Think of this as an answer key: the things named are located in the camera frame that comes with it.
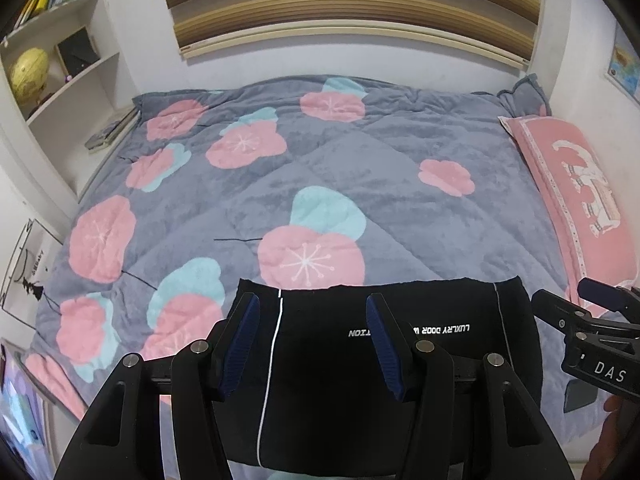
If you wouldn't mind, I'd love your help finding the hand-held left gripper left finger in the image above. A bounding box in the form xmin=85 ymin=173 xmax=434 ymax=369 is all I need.
xmin=52 ymin=292 xmax=262 ymax=480

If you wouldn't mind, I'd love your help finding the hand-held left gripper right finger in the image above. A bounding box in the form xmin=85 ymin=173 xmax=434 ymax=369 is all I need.
xmin=365 ymin=292 xmax=576 ymax=480

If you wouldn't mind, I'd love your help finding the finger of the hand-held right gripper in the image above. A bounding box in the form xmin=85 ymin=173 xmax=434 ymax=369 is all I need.
xmin=531 ymin=289 xmax=640 ymax=342
xmin=577 ymin=276 xmax=640 ymax=313

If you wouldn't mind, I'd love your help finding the black hooded jacket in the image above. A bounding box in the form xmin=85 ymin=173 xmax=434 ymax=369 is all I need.
xmin=220 ymin=276 xmax=545 ymax=478

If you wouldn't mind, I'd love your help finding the person's right hand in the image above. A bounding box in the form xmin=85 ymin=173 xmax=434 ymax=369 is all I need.
xmin=586 ymin=394 xmax=640 ymax=480

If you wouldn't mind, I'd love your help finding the pink pillow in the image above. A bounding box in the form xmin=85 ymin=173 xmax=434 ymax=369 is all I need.
xmin=497 ymin=115 xmax=640 ymax=318

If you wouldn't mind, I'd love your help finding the grey floral blanket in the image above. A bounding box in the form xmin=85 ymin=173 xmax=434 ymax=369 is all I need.
xmin=22 ymin=76 xmax=608 ymax=480

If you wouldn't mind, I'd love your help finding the grey cushion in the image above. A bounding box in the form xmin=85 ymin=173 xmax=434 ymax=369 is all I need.
xmin=496 ymin=74 xmax=552 ymax=117

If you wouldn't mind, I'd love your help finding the white line drawing poster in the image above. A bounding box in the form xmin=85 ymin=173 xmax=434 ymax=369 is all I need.
xmin=0 ymin=217 xmax=51 ymax=313

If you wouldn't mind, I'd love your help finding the stack of books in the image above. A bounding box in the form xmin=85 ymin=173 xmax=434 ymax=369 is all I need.
xmin=84 ymin=109 xmax=138 ymax=152

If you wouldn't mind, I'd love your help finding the black board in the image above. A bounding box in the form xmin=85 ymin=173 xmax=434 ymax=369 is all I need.
xmin=54 ymin=27 xmax=99 ymax=77

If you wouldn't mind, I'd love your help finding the striped window blind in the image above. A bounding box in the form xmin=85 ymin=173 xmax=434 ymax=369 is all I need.
xmin=157 ymin=0 xmax=543 ymax=67

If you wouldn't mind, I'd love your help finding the yellow globe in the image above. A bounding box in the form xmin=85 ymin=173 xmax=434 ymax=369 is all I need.
xmin=9 ymin=47 xmax=51 ymax=107

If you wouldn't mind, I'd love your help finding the wall map poster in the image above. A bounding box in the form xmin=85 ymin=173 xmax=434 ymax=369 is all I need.
xmin=607 ymin=27 xmax=640 ymax=97

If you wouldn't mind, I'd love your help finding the colourful wall poster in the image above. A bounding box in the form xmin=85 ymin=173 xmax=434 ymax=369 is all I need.
xmin=0 ymin=342 xmax=53 ymax=467

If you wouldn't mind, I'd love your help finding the white wall shelf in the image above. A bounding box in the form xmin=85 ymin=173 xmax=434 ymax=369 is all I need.
xmin=0 ymin=0 xmax=138 ymax=203

